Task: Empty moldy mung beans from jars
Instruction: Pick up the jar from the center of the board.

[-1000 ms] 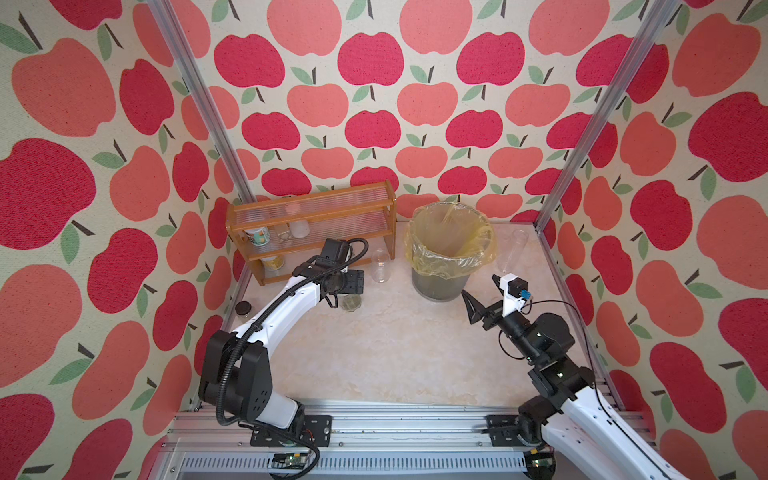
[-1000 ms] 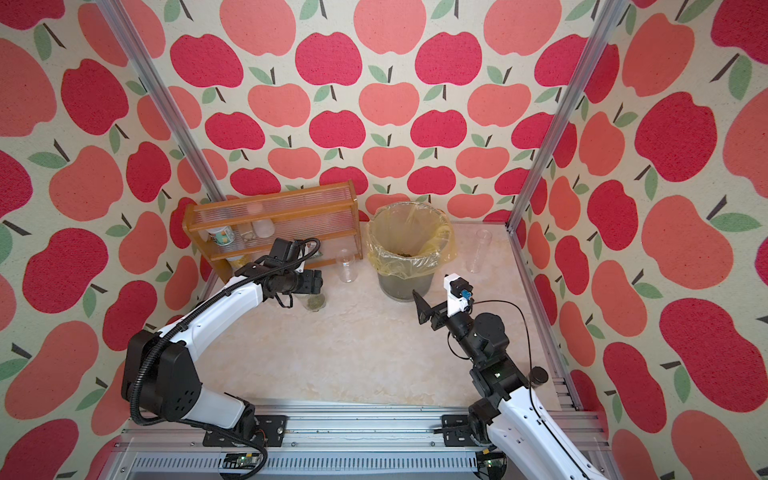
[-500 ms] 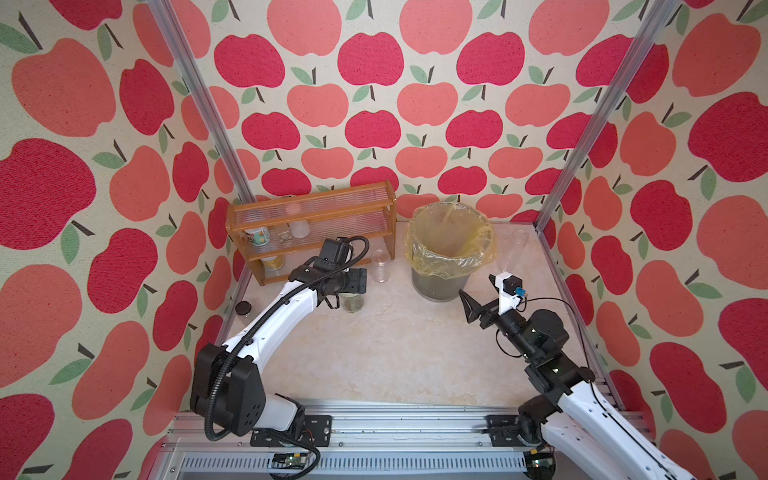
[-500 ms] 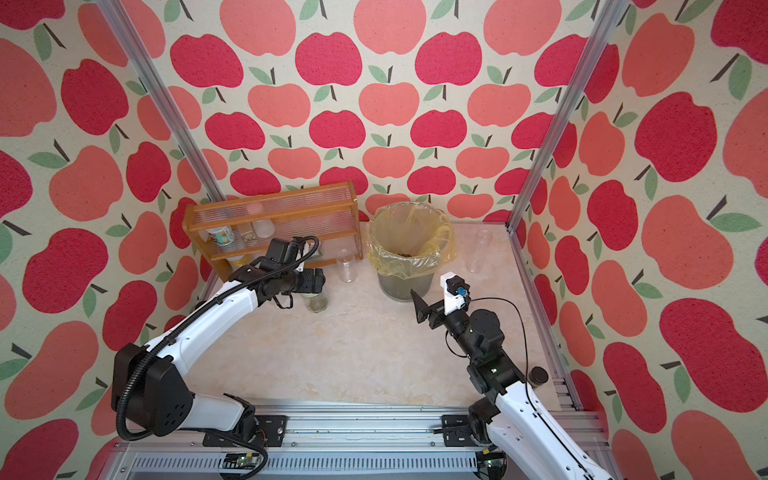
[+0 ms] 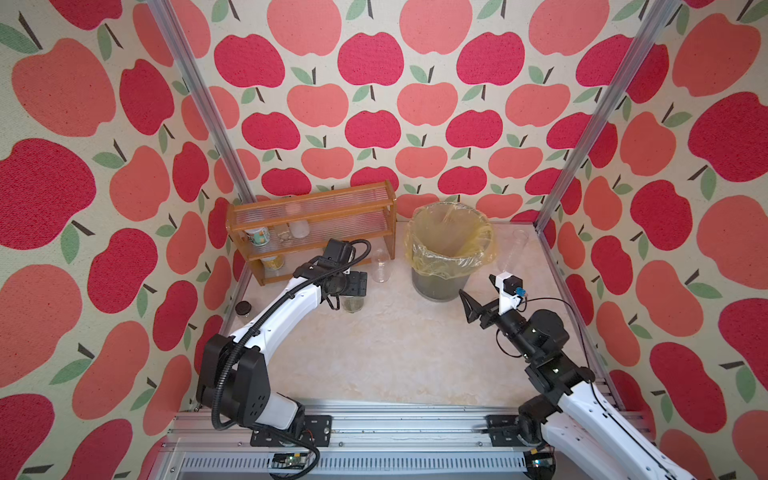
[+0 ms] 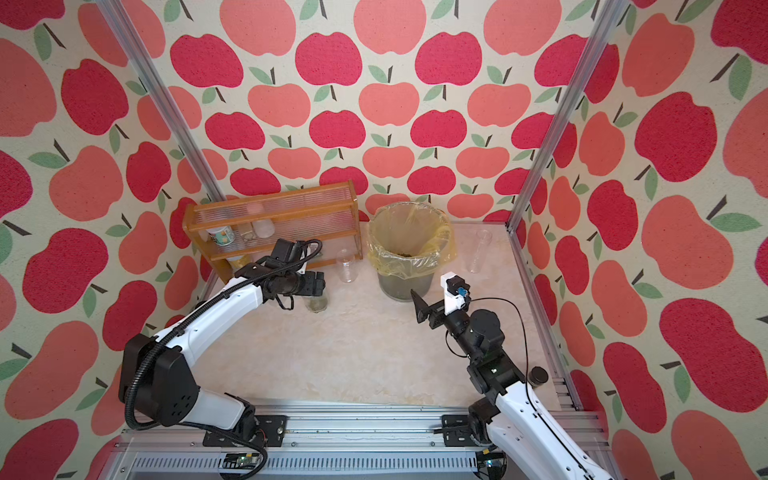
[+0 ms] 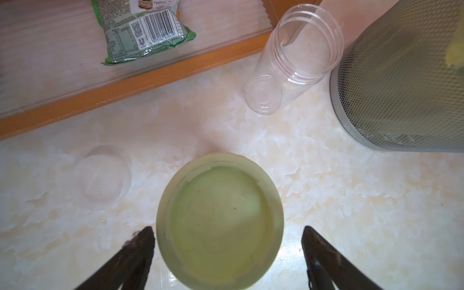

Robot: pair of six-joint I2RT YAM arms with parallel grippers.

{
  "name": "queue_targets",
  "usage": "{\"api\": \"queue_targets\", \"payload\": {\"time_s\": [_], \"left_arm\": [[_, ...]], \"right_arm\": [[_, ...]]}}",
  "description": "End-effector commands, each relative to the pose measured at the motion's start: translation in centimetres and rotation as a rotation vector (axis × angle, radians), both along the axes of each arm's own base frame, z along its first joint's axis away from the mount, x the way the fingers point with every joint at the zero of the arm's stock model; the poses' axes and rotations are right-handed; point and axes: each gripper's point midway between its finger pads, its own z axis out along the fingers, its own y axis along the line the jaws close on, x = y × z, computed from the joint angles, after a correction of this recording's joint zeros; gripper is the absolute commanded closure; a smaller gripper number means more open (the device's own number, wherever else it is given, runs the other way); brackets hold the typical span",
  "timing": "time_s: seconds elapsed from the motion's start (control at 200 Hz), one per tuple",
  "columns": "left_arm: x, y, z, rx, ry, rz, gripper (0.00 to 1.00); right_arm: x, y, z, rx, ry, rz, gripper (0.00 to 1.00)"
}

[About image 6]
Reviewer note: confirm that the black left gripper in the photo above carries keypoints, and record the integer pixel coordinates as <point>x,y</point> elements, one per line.
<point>312,283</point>

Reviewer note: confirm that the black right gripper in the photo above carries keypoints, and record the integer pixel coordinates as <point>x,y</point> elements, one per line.
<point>435,315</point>

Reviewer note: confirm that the clear jar with mung beans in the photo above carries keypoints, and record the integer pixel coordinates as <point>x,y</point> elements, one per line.
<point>347,268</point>

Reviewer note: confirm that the clear plastic jar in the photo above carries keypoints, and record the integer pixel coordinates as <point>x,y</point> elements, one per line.
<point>479,250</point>

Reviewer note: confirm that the second jar behind left arm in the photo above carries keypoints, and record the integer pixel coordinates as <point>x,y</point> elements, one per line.
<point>317,304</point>

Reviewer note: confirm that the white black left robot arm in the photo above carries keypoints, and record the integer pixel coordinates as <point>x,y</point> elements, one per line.
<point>157,385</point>

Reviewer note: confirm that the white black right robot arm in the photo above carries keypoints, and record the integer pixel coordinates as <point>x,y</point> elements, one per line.
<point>509,416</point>

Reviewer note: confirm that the yellow plastic bin liner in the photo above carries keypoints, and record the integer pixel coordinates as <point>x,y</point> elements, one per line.
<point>408,240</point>

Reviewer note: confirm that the white bottle on shelf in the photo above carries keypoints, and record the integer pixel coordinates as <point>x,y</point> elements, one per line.
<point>263,228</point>

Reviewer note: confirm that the yellow container lower shelf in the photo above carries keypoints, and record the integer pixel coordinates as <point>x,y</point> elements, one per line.
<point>238,262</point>

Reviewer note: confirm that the small glass jar on shelf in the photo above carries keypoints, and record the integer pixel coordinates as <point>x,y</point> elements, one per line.
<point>247,235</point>

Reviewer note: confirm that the wooden spice rack shelf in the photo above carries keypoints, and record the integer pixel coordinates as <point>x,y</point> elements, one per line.
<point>328,213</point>

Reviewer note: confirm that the green label cup on shelf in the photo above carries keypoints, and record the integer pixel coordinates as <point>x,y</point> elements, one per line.
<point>222,236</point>

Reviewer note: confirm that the dark spice jar right side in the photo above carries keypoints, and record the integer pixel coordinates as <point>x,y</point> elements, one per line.
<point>537,376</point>

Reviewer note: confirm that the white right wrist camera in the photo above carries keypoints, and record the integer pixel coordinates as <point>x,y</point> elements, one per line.
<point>456,293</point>

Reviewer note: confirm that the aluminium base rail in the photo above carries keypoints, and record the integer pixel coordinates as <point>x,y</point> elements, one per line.
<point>316,440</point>

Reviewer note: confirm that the left aluminium frame post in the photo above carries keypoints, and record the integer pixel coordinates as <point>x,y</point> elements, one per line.
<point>130,40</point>

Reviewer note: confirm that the aluminium frame post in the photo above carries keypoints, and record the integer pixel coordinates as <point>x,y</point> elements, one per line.
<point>130,40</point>
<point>601,34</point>

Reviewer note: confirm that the right aluminium frame post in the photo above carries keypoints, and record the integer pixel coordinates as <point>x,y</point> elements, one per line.
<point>601,34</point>

